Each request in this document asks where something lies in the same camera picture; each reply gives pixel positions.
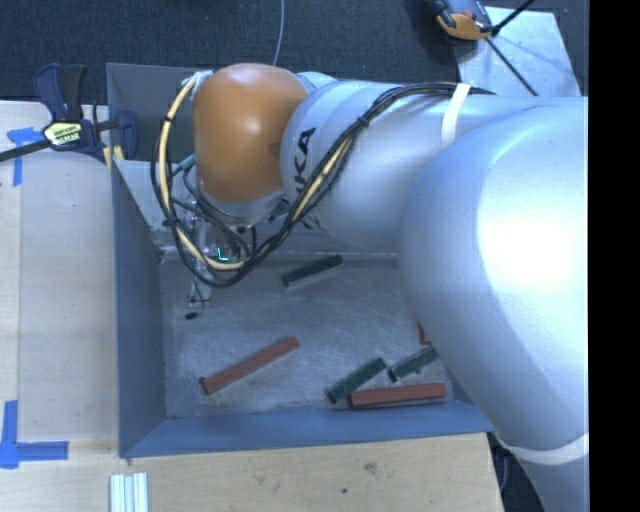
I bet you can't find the grey metal bin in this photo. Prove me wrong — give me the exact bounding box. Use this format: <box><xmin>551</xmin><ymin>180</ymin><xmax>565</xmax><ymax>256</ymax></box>
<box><xmin>105</xmin><ymin>62</ymin><xmax>497</xmax><ymax>460</ymax></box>

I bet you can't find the dark green flat block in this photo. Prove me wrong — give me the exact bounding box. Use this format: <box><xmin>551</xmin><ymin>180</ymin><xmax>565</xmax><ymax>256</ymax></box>
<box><xmin>325</xmin><ymin>356</ymin><xmax>390</xmax><ymax>406</ymax></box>
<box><xmin>280</xmin><ymin>253</ymin><xmax>345</xmax><ymax>289</ymax></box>
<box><xmin>387</xmin><ymin>345</ymin><xmax>442</xmax><ymax>384</ymax></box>

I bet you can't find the pale wood flat board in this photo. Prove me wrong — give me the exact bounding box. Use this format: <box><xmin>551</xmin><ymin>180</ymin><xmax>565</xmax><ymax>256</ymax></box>
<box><xmin>18</xmin><ymin>102</ymin><xmax>122</xmax><ymax>444</ymax></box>

